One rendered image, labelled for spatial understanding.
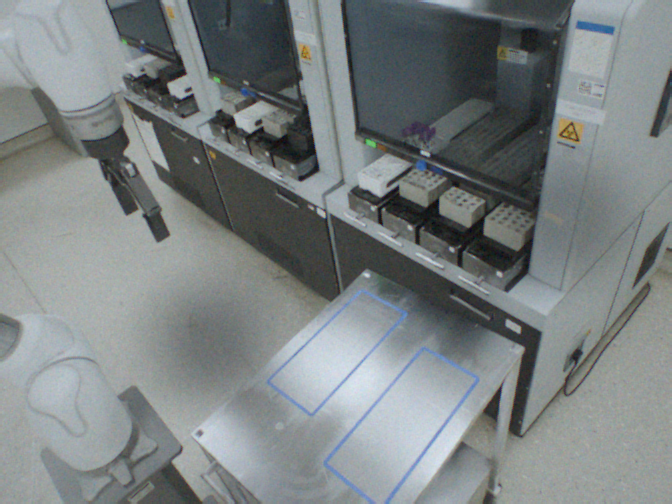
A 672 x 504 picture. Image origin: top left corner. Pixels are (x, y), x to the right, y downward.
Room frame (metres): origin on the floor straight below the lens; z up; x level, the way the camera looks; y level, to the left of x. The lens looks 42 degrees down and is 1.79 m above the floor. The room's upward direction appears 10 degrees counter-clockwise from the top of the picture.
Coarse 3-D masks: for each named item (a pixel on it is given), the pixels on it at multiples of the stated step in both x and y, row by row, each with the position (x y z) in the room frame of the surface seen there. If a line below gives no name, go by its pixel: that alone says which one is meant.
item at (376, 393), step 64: (320, 320) 0.84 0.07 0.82; (384, 320) 0.80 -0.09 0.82; (448, 320) 0.77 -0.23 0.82; (256, 384) 0.69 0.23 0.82; (320, 384) 0.66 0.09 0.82; (384, 384) 0.63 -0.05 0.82; (448, 384) 0.60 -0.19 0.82; (512, 384) 0.64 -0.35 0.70; (256, 448) 0.53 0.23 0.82; (320, 448) 0.51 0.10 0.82; (384, 448) 0.49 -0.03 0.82; (448, 448) 0.46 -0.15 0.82
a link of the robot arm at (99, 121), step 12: (96, 108) 0.81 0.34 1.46; (108, 108) 0.82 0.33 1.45; (72, 120) 0.81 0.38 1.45; (84, 120) 0.80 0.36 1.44; (96, 120) 0.81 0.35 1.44; (108, 120) 0.82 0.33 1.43; (120, 120) 0.84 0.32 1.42; (72, 132) 0.83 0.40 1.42; (84, 132) 0.80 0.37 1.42; (96, 132) 0.80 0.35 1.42; (108, 132) 0.81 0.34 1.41
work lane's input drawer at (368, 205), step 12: (348, 192) 1.37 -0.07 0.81; (360, 192) 1.34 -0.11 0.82; (396, 192) 1.33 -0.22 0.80; (348, 204) 1.37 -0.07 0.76; (360, 204) 1.33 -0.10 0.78; (372, 204) 1.29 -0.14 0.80; (384, 204) 1.29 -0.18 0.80; (348, 216) 1.32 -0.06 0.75; (360, 216) 1.30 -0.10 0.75; (372, 216) 1.29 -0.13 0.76
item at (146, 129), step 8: (136, 120) 2.81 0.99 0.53; (144, 120) 2.70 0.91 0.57; (144, 128) 2.74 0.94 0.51; (152, 128) 2.64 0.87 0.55; (144, 136) 2.79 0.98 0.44; (152, 136) 2.67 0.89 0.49; (152, 144) 2.73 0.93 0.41; (152, 152) 2.77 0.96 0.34; (160, 152) 2.66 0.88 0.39; (152, 160) 2.82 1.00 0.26; (160, 160) 2.71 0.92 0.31; (168, 168) 2.63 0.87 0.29
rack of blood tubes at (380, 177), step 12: (384, 156) 1.45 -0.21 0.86; (372, 168) 1.40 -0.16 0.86; (384, 168) 1.39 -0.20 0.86; (396, 168) 1.38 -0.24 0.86; (408, 168) 1.44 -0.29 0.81; (360, 180) 1.37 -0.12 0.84; (372, 180) 1.33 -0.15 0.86; (384, 180) 1.32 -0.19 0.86; (396, 180) 1.39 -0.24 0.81; (372, 192) 1.33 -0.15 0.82; (384, 192) 1.31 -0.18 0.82
